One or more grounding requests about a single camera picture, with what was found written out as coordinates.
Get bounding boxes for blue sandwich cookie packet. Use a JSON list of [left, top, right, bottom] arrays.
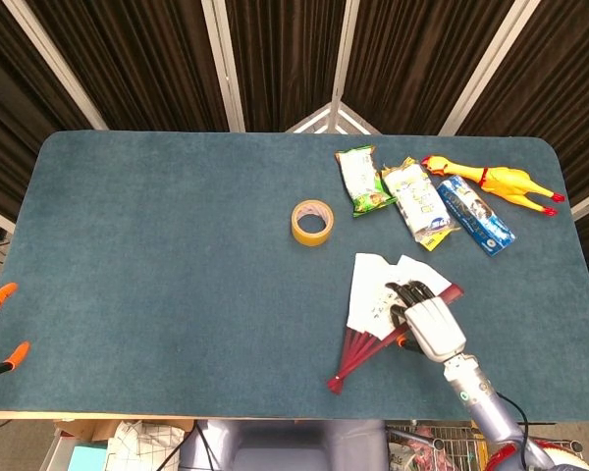
[[436, 175, 517, 260]]

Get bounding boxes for teal box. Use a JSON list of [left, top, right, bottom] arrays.
[[67, 444, 110, 471]]

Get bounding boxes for yellow rubber chicken toy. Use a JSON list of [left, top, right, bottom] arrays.
[[419, 154, 566, 218]]

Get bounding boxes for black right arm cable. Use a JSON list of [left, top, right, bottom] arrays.
[[495, 392, 536, 471]]

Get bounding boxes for metal wire basket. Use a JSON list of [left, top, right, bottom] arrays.
[[385, 420, 585, 471]]

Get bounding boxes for white yellow cookie packet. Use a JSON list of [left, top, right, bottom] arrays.
[[380, 156, 458, 252]]

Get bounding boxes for yellow packing tape roll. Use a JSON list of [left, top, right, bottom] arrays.
[[290, 198, 336, 247]]

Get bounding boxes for white screen base frame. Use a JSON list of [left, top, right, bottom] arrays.
[[284, 100, 382, 136]]

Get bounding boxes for red white ball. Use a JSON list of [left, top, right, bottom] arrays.
[[485, 439, 589, 471]]

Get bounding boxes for green white snack packet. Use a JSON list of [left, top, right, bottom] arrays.
[[334, 144, 399, 219]]

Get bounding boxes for grey robot torso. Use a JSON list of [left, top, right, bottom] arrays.
[[179, 419, 390, 471]]

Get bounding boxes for blue felt table cover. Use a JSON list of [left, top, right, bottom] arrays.
[[0, 130, 589, 422]]

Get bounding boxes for brown pleated curtain panel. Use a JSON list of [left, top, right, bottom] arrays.
[[0, 0, 94, 210], [27, 0, 230, 132], [343, 0, 516, 136], [224, 0, 348, 132], [463, 0, 589, 207]]

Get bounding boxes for brown cardboard box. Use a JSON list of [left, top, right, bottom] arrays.
[[53, 416, 197, 443]]

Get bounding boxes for white checked cloth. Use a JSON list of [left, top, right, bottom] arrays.
[[105, 420, 187, 471]]

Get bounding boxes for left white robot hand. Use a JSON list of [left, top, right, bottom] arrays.
[[0, 282, 32, 383]]

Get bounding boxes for red ribbed paper folding fan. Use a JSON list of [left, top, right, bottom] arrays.
[[326, 252, 465, 395]]

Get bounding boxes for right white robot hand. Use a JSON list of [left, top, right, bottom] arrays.
[[385, 279, 467, 364]]

